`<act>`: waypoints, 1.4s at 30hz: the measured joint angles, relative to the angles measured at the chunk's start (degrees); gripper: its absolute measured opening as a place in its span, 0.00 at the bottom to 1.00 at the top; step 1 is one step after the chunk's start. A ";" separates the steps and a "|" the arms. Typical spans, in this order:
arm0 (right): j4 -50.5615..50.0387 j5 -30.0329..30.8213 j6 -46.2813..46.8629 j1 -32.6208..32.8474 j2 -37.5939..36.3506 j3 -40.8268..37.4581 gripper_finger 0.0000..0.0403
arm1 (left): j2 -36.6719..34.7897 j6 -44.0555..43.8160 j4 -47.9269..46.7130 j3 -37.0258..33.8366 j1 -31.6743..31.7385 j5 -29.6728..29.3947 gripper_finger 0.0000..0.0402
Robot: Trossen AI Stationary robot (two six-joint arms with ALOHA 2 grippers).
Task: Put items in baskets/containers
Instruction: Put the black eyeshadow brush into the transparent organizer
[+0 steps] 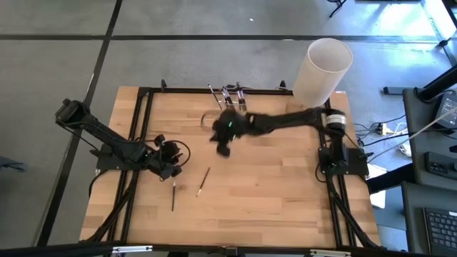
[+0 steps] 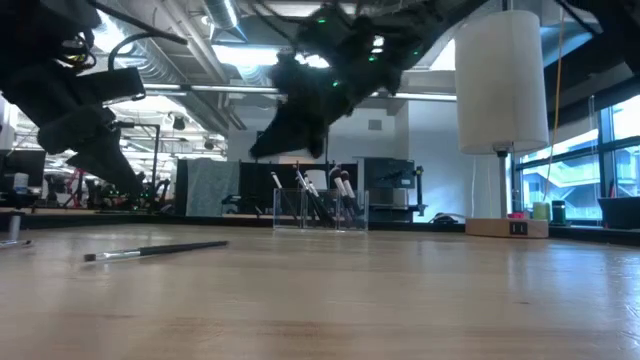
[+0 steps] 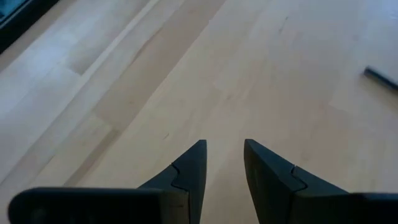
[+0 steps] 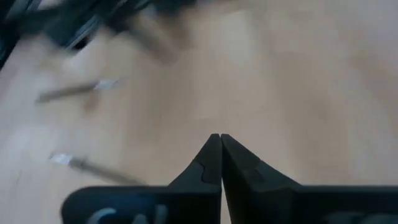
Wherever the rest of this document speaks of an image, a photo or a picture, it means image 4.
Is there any flat tip makeup brush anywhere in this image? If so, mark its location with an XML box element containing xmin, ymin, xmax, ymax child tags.
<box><xmin>49</xmin><ymin>152</ymin><xmax>149</xmax><ymax>187</ymax></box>

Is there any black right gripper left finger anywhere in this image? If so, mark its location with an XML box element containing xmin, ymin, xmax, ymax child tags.
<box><xmin>60</xmin><ymin>133</ymin><xmax>223</xmax><ymax>224</ymax></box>

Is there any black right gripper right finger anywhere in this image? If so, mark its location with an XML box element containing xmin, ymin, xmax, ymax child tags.
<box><xmin>220</xmin><ymin>133</ymin><xmax>398</xmax><ymax>224</ymax></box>

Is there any right black pen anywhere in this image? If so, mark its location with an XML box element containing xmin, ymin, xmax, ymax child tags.
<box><xmin>34</xmin><ymin>78</ymin><xmax>121</xmax><ymax>104</ymax></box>

